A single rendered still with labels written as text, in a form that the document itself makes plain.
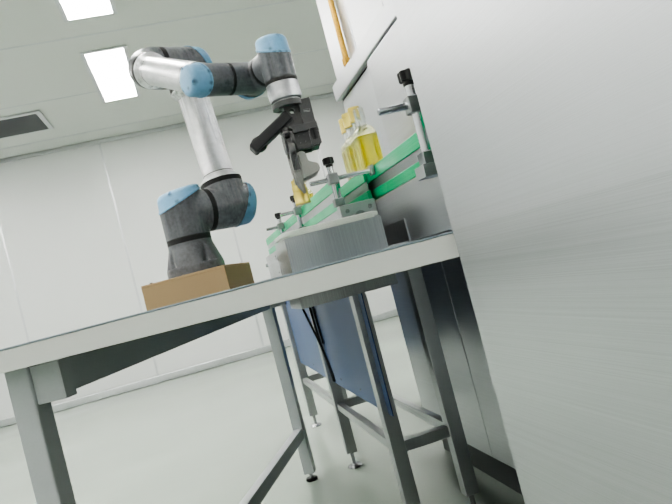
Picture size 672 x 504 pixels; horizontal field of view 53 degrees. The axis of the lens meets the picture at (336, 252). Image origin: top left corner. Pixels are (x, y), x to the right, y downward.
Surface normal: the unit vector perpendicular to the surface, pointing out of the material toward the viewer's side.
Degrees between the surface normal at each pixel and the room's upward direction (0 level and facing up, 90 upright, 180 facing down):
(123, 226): 90
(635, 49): 90
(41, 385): 90
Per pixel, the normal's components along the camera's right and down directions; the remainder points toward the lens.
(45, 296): 0.20, -0.07
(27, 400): -0.15, 0.02
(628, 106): -0.95, 0.24
